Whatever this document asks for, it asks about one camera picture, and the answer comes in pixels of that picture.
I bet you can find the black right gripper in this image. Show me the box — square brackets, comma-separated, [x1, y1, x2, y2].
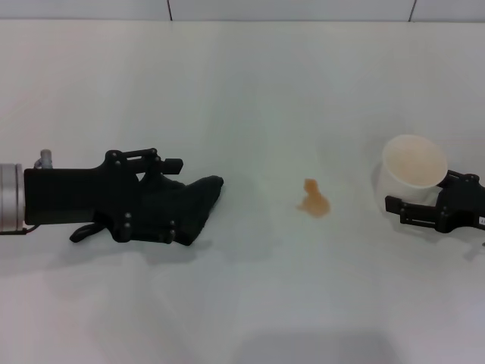
[384, 170, 485, 233]

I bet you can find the thin cable of left gripper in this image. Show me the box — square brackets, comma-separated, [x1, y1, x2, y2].
[0, 224, 37, 237]

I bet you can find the silver plug on left gripper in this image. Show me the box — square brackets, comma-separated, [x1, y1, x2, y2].
[33, 148, 54, 170]

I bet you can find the orange liquid stain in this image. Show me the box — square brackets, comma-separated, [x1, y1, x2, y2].
[295, 177, 332, 220]

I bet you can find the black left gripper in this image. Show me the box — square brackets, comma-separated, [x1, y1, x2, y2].
[24, 147, 185, 243]

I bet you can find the white paper cup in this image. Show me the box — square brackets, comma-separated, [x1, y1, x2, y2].
[376, 133, 449, 209]

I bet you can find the dark rag with loop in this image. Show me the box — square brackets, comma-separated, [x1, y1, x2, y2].
[69, 174, 227, 247]

